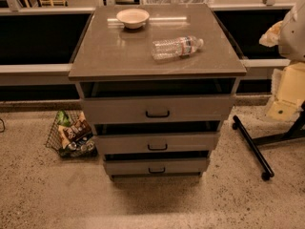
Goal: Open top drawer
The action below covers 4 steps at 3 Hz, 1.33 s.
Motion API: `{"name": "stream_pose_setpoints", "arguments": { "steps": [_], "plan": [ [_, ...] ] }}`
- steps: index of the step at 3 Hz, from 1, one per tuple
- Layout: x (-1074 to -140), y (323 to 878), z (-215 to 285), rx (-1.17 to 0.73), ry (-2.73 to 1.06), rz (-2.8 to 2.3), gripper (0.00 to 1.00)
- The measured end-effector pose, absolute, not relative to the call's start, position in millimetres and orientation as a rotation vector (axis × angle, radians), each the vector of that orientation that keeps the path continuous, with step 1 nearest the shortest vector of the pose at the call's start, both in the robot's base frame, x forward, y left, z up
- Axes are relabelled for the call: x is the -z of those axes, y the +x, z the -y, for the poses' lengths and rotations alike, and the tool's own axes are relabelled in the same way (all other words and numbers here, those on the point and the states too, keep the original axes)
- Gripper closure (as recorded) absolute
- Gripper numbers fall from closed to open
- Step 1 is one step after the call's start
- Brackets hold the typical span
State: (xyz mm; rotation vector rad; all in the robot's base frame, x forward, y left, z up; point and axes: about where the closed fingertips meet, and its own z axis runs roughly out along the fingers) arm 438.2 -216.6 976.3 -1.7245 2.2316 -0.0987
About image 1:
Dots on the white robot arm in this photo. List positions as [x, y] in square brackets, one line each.
[288, 85]

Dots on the brown snack bag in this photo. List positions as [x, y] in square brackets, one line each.
[74, 132]

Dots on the grey drawer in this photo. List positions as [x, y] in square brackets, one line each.
[119, 110]
[156, 167]
[132, 144]

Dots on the grey drawer cabinet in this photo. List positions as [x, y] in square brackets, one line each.
[113, 61]

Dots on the clear plastic water bottle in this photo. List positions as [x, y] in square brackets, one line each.
[177, 47]

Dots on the grey bottom drawer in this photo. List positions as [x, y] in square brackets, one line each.
[156, 167]

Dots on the black wheeled stand base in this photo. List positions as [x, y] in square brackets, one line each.
[296, 131]

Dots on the grey top drawer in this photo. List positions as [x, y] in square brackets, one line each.
[119, 110]

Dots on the green snack bag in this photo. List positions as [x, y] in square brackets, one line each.
[63, 119]

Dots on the grey middle drawer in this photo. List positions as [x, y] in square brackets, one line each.
[132, 144]

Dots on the wire basket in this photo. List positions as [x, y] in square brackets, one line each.
[84, 147]

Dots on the beige ceramic bowl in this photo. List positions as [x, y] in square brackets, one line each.
[133, 18]

